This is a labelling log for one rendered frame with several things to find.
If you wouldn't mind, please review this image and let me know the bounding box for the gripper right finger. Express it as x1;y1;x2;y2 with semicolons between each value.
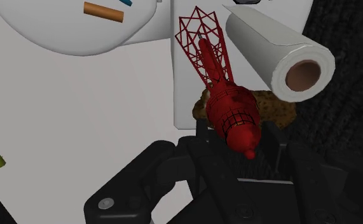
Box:
263;120;363;224

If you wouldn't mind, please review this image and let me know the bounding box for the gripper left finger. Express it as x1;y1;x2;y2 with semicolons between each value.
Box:
83;118;256;224

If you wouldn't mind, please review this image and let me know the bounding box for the brown speckled lump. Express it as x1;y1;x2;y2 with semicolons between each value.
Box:
192;87;298;130

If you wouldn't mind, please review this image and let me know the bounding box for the red lattice tower figure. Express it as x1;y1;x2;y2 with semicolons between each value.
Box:
174;5;262;160

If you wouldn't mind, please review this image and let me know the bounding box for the white paper towel roll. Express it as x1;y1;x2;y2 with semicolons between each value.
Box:
224;4;336;103

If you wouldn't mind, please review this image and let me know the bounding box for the orange cylinder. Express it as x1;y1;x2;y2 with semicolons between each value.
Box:
83;1;125;24

